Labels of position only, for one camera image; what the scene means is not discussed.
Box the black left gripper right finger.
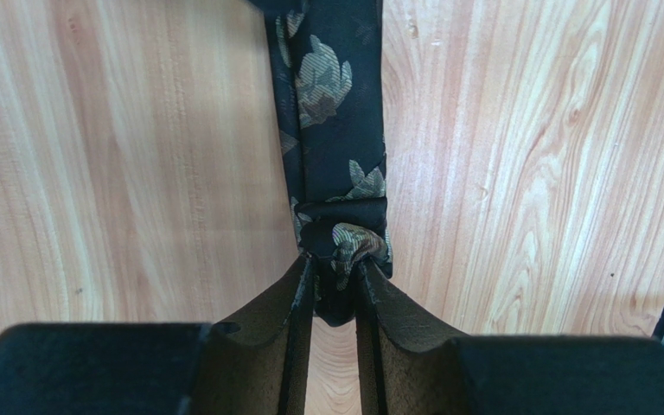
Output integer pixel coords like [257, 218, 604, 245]
[356, 260, 664, 414]

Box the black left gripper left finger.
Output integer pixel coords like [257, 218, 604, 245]
[0, 257, 314, 414]

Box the black floral necktie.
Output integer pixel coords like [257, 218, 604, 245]
[256, 1, 393, 327]

